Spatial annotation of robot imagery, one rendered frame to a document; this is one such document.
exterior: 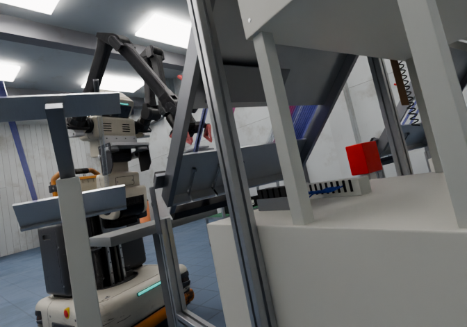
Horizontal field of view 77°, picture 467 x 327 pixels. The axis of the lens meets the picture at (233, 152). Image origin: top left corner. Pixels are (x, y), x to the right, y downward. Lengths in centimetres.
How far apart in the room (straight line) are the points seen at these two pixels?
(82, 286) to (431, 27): 96
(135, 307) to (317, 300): 126
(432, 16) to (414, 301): 36
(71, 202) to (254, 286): 58
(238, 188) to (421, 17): 43
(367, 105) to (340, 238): 410
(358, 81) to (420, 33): 421
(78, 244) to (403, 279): 80
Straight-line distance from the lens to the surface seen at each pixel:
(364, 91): 459
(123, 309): 169
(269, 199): 84
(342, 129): 442
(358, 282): 52
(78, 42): 523
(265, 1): 61
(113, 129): 181
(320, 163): 484
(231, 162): 63
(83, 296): 100
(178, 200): 112
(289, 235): 59
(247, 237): 64
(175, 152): 97
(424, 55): 43
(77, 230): 97
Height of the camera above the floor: 73
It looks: 5 degrees up
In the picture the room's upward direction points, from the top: 12 degrees counter-clockwise
